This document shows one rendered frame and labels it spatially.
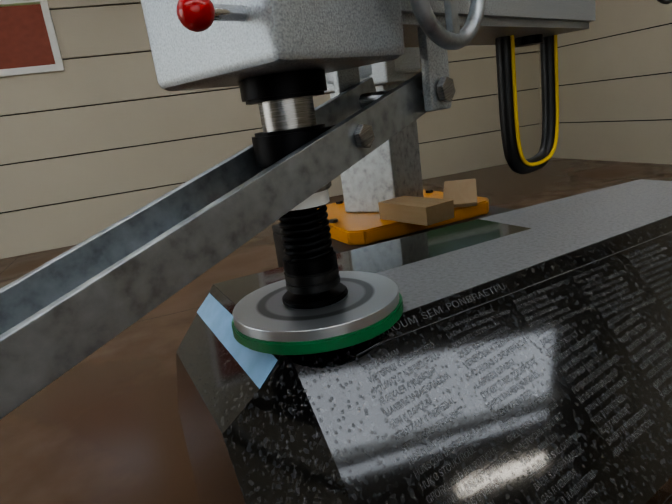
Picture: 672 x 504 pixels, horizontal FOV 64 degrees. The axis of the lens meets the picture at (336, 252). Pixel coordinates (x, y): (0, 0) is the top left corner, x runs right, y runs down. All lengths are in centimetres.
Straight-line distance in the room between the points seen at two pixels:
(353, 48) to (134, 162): 619
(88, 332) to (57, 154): 633
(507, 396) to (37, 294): 52
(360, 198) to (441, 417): 113
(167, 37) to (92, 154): 610
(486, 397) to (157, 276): 40
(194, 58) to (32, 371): 34
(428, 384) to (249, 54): 41
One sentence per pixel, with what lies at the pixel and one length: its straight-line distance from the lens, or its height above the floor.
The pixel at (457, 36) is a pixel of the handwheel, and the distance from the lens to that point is 65.
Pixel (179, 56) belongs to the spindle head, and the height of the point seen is 118.
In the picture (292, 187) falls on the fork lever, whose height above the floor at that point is 103.
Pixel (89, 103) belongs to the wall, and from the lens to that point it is 674.
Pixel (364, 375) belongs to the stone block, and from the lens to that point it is 63.
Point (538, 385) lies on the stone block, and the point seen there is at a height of 74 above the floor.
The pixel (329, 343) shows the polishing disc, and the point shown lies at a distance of 60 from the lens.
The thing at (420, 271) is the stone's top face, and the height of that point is 85.
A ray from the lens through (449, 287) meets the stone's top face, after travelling 76.
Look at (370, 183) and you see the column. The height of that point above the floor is 87.
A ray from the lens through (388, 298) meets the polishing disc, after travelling 66.
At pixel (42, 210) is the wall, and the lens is 686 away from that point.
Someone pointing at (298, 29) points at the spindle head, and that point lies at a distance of 53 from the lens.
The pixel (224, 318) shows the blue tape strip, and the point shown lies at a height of 83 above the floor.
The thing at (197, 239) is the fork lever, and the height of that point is 101.
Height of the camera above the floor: 110
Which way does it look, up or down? 15 degrees down
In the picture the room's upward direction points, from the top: 8 degrees counter-clockwise
